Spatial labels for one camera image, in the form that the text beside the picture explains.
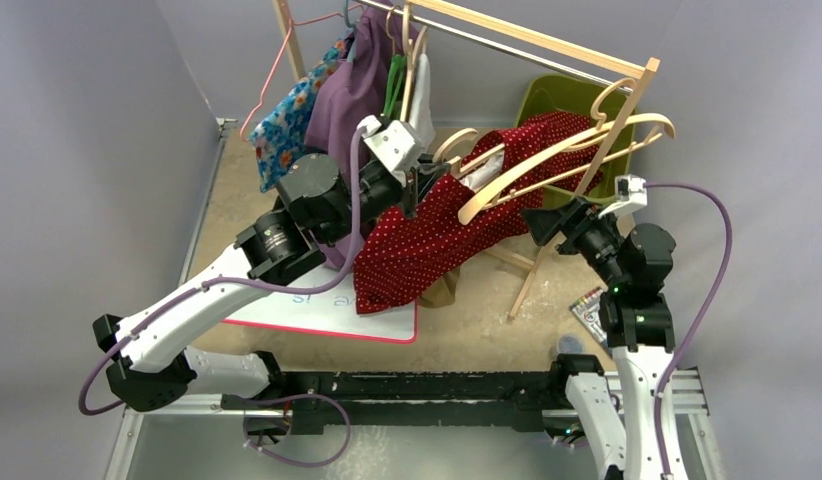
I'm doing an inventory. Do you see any white garment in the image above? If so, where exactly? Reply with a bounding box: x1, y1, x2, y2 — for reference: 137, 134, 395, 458
408, 53, 436, 149

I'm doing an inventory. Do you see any red polka dot garment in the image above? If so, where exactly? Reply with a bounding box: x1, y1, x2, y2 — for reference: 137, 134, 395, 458
352, 129, 538, 316

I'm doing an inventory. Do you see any red polka dot skirt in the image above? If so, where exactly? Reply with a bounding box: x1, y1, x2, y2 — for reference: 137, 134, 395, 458
508, 111, 599, 188

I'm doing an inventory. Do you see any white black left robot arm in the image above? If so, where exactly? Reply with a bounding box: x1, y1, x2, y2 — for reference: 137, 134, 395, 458
92, 153, 449, 412

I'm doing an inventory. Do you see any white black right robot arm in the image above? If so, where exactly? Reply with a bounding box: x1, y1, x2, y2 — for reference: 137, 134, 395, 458
521, 198, 688, 479

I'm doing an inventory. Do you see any green plastic hanger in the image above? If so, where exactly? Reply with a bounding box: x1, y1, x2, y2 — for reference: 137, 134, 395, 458
382, 55, 407, 119

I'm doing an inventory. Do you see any marker pen pack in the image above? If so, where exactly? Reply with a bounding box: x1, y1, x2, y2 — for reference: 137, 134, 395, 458
569, 287, 608, 348

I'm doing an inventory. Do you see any purple garment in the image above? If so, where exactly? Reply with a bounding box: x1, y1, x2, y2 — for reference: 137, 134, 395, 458
281, 1, 416, 275

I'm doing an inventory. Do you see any small blue round lid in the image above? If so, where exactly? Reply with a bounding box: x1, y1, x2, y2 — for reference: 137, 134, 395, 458
555, 334, 586, 356

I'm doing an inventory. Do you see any tan garment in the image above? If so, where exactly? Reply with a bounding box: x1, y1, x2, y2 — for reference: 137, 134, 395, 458
417, 267, 461, 309

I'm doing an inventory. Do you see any green plastic bin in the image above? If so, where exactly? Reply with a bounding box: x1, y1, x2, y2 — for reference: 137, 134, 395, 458
515, 75, 635, 208

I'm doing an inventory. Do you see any blue floral garment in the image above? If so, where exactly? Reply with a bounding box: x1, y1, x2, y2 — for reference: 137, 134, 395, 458
247, 29, 353, 193

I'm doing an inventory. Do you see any pink-framed whiteboard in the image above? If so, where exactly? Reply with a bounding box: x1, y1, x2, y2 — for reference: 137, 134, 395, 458
224, 276, 418, 344

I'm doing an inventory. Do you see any wooden clothes rack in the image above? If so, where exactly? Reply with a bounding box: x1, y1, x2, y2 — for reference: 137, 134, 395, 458
271, 1, 660, 321

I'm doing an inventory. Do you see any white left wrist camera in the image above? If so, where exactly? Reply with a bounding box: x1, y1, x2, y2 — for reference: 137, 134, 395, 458
357, 115, 425, 187

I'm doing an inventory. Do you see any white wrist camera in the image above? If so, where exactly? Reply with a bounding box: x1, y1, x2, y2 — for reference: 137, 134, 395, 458
598, 174, 648, 218
357, 115, 425, 187

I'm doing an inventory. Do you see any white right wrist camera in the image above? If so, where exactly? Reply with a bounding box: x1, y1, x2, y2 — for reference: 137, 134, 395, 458
598, 174, 648, 218

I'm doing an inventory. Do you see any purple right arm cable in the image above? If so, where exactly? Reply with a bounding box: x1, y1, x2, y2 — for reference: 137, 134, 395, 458
646, 182, 734, 480

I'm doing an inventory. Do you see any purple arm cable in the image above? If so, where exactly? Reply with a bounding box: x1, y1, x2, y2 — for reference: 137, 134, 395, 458
646, 182, 734, 480
77, 125, 373, 417

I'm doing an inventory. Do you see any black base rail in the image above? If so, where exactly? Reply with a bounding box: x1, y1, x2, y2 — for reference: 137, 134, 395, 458
221, 354, 604, 435

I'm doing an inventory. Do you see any pink wire hanger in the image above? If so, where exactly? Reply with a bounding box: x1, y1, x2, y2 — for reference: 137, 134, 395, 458
238, 1, 363, 142

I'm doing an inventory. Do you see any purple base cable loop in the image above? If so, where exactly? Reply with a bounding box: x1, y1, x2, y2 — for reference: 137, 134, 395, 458
243, 394, 351, 469

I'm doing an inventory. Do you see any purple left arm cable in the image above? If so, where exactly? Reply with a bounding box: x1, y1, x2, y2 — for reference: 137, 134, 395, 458
77, 125, 373, 417

